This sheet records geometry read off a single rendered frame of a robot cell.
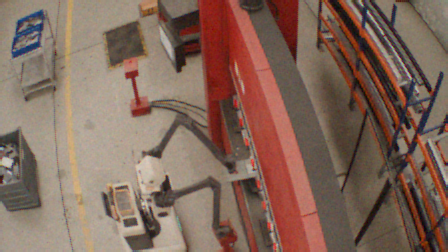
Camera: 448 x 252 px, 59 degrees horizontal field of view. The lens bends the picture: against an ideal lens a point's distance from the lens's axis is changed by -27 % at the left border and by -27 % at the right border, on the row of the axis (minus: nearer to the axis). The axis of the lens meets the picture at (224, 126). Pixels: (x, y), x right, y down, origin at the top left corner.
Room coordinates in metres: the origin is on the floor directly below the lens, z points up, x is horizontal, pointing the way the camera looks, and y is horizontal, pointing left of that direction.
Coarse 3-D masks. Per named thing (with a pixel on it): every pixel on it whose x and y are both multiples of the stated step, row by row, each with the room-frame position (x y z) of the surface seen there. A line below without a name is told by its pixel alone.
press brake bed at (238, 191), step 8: (224, 128) 2.95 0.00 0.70; (224, 136) 2.97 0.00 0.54; (224, 144) 3.01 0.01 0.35; (224, 152) 3.11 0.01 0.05; (232, 184) 2.71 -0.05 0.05; (240, 184) 2.29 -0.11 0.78; (240, 192) 2.28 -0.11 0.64; (240, 200) 2.30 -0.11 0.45; (240, 208) 2.26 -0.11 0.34; (240, 216) 2.32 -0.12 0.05; (248, 216) 1.96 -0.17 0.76; (248, 224) 1.95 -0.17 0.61; (248, 232) 1.92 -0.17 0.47; (248, 240) 2.01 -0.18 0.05; (256, 248) 1.63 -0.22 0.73
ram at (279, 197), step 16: (240, 48) 2.71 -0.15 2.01; (240, 64) 2.73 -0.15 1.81; (240, 80) 2.74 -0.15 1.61; (240, 96) 2.75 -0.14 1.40; (256, 96) 2.27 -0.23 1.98; (256, 112) 2.26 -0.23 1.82; (256, 128) 2.25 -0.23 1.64; (256, 144) 2.23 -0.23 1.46; (272, 144) 1.86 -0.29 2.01; (272, 160) 1.83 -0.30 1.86; (272, 176) 1.80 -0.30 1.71; (272, 192) 1.76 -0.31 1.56; (288, 192) 1.47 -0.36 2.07; (272, 208) 1.71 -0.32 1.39; (288, 208) 1.41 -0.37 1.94; (288, 224) 1.35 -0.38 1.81; (288, 240) 1.28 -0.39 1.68
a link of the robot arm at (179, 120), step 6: (174, 120) 2.43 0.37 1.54; (180, 120) 2.43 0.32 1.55; (186, 120) 2.43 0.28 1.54; (174, 126) 2.42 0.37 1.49; (168, 132) 2.41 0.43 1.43; (174, 132) 2.40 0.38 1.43; (168, 138) 2.38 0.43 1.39; (162, 144) 2.37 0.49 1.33; (156, 150) 2.34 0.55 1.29; (162, 150) 2.34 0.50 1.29; (156, 156) 2.31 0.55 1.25
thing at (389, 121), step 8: (328, 16) 4.58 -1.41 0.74; (336, 24) 4.41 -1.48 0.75; (336, 32) 4.26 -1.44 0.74; (344, 32) 4.27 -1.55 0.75; (344, 40) 4.08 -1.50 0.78; (352, 48) 3.98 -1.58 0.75; (352, 56) 3.82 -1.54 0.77; (360, 64) 3.71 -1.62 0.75; (360, 72) 3.60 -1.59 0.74; (368, 72) 3.59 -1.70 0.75; (368, 80) 3.43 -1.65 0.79; (368, 88) 3.37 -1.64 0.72; (376, 88) 3.34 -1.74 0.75; (376, 96) 3.20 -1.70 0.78; (376, 104) 3.14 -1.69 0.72; (384, 104) 3.11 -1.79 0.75; (384, 112) 2.98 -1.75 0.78; (384, 120) 2.91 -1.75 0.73; (392, 120) 2.89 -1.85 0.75; (392, 128) 2.76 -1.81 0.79; (408, 128) 2.78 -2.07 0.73; (392, 136) 2.69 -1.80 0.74
